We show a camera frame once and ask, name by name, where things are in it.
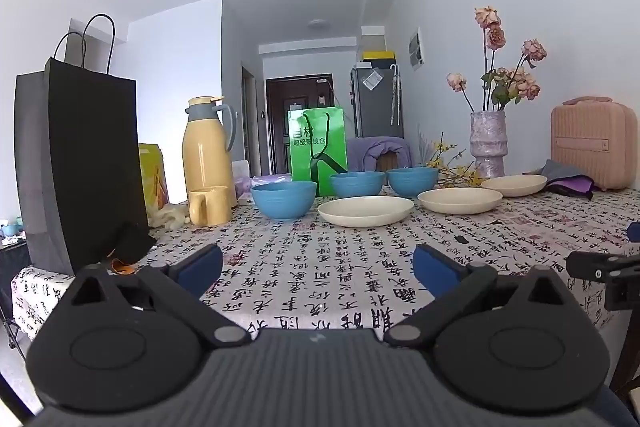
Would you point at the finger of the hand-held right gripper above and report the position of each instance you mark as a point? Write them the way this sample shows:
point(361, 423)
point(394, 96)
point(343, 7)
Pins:
point(590, 264)
point(634, 232)

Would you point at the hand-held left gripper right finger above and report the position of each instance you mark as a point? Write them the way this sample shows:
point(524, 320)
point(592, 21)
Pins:
point(435, 269)

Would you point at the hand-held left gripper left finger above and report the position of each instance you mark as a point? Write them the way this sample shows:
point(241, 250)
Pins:
point(200, 264)

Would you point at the cream plate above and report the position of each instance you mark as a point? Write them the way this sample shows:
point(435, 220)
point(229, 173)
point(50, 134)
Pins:
point(460, 200)
point(365, 211)
point(515, 185)

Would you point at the blue bowl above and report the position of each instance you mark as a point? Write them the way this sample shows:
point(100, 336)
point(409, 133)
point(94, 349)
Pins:
point(412, 183)
point(283, 201)
point(357, 186)

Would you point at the cream rubber gloves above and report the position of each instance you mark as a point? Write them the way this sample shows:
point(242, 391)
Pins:
point(170, 214)

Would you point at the yellow mug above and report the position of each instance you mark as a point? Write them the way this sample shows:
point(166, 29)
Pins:
point(210, 206)

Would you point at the grey cloth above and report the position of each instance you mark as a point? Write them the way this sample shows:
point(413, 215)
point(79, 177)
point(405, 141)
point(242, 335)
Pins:
point(557, 169)

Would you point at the pink suitcase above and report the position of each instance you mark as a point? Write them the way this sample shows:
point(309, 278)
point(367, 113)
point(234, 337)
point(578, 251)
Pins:
point(592, 142)

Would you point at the yellow-green carton box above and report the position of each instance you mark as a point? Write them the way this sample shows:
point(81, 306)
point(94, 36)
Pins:
point(152, 177)

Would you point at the yellow flower branch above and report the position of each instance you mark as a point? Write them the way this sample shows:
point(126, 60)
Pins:
point(455, 167)

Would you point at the yellow thermos jug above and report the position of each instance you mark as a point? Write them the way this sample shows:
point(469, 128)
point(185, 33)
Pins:
point(207, 157)

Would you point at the purple tissue pack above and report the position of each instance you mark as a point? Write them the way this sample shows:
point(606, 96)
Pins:
point(270, 179)

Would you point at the calligraphy printed tablecloth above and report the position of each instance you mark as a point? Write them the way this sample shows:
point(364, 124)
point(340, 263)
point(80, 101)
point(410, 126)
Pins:
point(325, 257)

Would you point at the purple covered chair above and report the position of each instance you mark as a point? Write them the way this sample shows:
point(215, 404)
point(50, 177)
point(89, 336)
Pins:
point(380, 152)

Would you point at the black paper bag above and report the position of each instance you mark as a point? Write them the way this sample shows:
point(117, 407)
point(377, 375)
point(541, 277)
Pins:
point(85, 167)

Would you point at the green paper bag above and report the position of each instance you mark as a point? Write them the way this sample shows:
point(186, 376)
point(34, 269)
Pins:
point(317, 147)

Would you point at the grey refrigerator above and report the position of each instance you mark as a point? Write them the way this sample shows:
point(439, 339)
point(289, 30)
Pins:
point(375, 107)

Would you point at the dark brown door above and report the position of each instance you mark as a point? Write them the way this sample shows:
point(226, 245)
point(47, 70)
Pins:
point(300, 107)

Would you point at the white paper sheet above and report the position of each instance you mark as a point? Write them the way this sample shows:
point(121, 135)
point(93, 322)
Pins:
point(372, 81)

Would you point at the dried pink rose bouquet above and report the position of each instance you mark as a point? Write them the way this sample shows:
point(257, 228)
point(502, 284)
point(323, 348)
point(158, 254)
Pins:
point(500, 72)

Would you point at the yellow box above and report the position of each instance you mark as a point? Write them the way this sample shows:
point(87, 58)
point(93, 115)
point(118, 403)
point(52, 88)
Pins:
point(378, 56)

